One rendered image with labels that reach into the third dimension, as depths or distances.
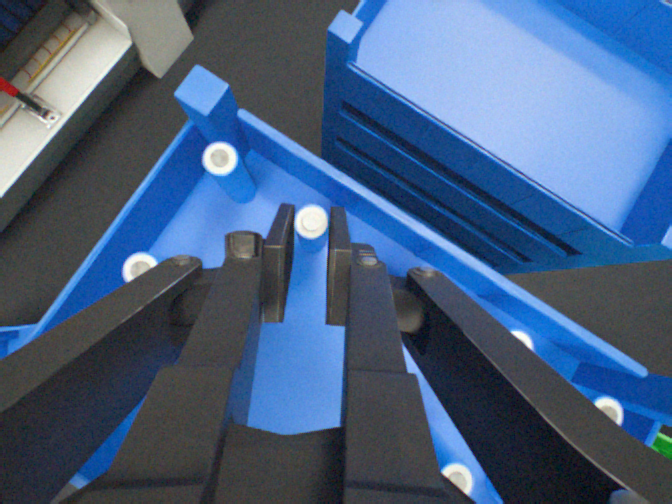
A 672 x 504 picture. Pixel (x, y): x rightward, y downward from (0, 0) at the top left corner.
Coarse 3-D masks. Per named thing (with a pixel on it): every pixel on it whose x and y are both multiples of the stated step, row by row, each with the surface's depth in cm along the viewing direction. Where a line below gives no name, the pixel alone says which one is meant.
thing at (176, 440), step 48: (240, 240) 13; (240, 288) 11; (192, 336) 8; (240, 336) 8; (192, 384) 6; (240, 384) 7; (144, 432) 5; (192, 432) 5; (144, 480) 4; (192, 480) 4
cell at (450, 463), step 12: (432, 432) 23; (444, 444) 21; (444, 456) 19; (456, 456) 19; (444, 468) 19; (456, 468) 19; (468, 468) 19; (456, 480) 18; (468, 480) 19; (468, 492) 19
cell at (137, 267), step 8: (136, 256) 19; (144, 256) 19; (152, 256) 19; (160, 256) 20; (128, 264) 19; (136, 264) 19; (144, 264) 19; (152, 264) 19; (128, 272) 19; (136, 272) 19; (128, 280) 19
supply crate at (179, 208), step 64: (192, 128) 21; (256, 128) 21; (192, 192) 26; (320, 192) 26; (128, 256) 23; (320, 256) 26; (384, 256) 26; (448, 256) 22; (64, 320) 21; (320, 320) 25; (512, 320) 26; (256, 384) 25; (320, 384) 25; (640, 384) 21
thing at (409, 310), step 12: (360, 252) 16; (372, 252) 16; (396, 276) 13; (348, 288) 13; (396, 288) 12; (408, 288) 13; (396, 300) 13; (408, 300) 12; (396, 312) 13; (408, 312) 12; (420, 312) 12; (408, 324) 13; (420, 324) 12
